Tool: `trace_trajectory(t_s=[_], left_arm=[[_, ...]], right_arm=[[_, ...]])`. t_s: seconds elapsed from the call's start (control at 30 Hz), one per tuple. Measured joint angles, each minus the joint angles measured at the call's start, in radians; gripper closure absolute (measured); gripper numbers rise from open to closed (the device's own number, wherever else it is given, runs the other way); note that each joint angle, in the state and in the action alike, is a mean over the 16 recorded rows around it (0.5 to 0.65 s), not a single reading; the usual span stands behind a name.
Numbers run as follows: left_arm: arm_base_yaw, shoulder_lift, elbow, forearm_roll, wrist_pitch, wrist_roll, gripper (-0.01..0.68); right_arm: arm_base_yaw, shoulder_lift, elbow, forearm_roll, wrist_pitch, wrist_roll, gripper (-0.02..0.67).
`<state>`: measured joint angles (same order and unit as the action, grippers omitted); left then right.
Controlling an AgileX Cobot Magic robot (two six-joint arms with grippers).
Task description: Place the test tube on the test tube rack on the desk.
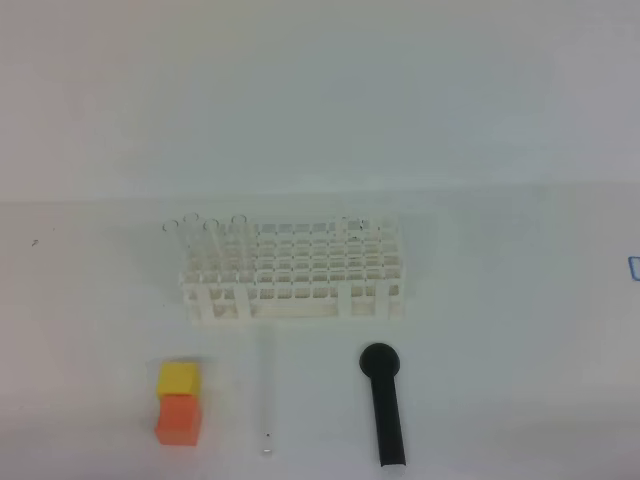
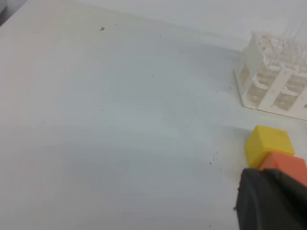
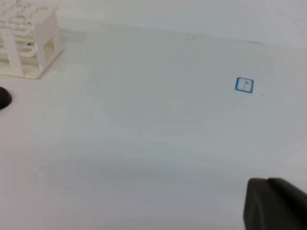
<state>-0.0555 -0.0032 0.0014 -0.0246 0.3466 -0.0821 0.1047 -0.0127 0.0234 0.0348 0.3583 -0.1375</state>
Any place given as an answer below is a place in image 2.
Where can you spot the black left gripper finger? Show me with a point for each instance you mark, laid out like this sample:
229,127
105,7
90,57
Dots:
270,200

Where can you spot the white test tube rack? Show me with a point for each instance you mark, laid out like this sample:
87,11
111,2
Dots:
272,75

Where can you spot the orange cube block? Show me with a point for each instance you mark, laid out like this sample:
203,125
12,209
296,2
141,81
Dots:
291,165

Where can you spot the yellow cube block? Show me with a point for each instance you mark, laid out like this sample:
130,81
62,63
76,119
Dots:
264,140

